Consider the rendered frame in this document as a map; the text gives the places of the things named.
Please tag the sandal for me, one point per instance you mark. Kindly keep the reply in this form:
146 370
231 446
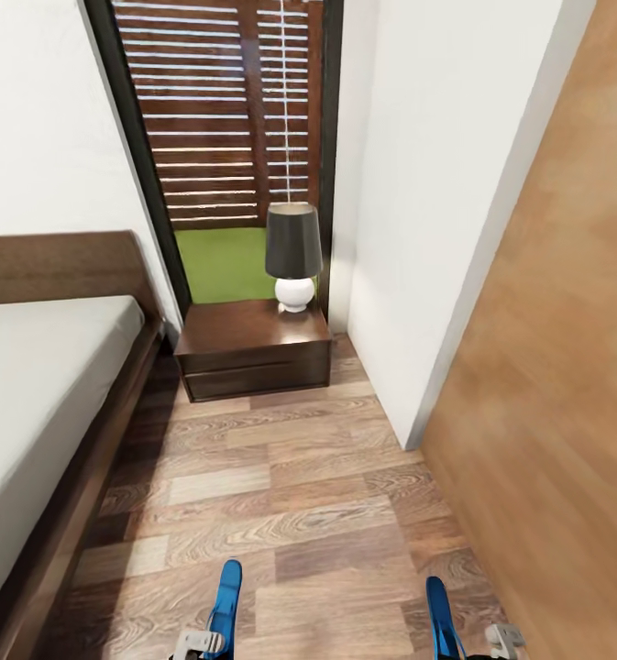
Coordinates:
445 637
223 615

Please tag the sliding door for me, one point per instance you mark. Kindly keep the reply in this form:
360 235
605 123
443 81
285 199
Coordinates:
523 437

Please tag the fixed window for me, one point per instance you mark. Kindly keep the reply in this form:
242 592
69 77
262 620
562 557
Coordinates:
229 107

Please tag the nightstand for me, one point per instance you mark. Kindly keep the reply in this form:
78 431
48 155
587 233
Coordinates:
229 350

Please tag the bed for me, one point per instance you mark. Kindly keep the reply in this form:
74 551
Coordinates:
81 336

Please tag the table lamp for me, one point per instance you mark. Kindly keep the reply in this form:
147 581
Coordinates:
293 252

